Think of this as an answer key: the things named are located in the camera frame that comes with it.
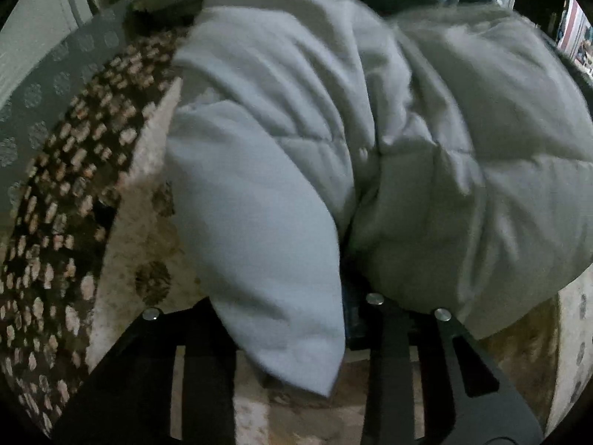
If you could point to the light blue puffer jacket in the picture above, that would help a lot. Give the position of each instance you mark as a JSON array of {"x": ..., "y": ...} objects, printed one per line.
[{"x": 301, "y": 125}]

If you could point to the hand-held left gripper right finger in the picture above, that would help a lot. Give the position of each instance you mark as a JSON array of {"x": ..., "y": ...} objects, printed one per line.
[{"x": 354, "y": 322}]

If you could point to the white wardrobe with patterned band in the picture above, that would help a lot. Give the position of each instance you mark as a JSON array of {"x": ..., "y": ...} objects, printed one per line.
[{"x": 37, "y": 23}]

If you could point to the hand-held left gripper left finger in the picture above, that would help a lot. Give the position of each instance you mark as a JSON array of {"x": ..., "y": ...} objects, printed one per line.
[{"x": 204, "y": 331}]

